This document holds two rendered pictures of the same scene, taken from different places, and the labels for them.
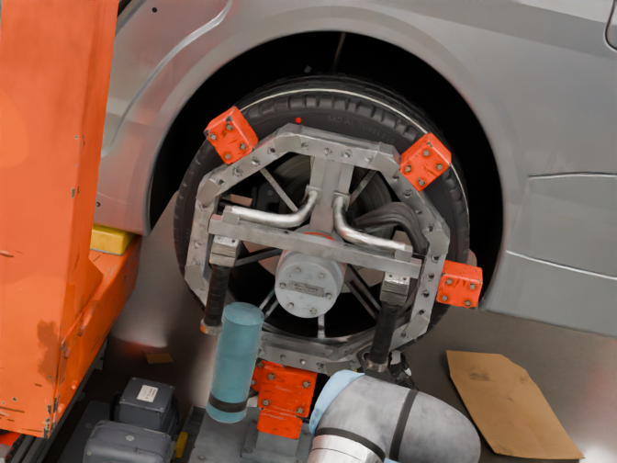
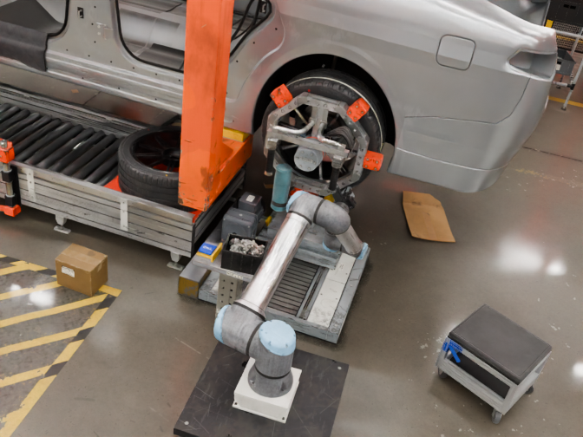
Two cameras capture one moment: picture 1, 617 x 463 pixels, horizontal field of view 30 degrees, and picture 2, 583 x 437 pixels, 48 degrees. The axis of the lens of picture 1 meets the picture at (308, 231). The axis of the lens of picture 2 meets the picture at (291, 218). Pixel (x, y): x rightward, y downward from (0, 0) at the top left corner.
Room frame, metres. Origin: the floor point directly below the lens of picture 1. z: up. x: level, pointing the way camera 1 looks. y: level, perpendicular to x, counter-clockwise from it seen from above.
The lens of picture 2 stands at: (-0.78, -0.52, 2.49)
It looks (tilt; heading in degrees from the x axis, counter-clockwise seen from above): 35 degrees down; 10
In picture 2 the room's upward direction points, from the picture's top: 9 degrees clockwise
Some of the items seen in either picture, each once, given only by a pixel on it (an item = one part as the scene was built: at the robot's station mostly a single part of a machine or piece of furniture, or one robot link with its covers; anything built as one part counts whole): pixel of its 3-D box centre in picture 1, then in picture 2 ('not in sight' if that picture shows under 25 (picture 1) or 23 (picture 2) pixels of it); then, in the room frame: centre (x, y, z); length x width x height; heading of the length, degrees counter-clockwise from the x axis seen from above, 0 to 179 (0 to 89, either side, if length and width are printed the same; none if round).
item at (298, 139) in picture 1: (315, 254); (315, 146); (2.24, -0.02, 0.85); 0.54 x 0.07 x 0.54; 88
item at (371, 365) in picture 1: (384, 333); (334, 179); (2.00, -0.19, 0.83); 0.04 x 0.04 x 0.16
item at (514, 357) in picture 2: not in sight; (489, 362); (1.75, -1.17, 0.17); 0.43 x 0.36 x 0.34; 61
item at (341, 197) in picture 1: (374, 210); (333, 129); (2.12, -0.12, 1.03); 0.19 x 0.18 x 0.11; 178
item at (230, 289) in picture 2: not in sight; (229, 296); (1.63, 0.18, 0.21); 0.10 x 0.10 x 0.42; 88
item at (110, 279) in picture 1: (81, 265); (225, 145); (2.27, 0.48, 0.69); 0.52 x 0.17 x 0.35; 178
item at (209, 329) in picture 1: (216, 296); (270, 160); (2.01, 0.15, 0.83); 0.04 x 0.04 x 0.16
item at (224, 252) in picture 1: (227, 244); (274, 140); (2.04, 0.15, 0.93); 0.09 x 0.05 x 0.05; 178
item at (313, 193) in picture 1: (276, 189); (295, 119); (2.12, 0.08, 1.03); 0.19 x 0.18 x 0.11; 178
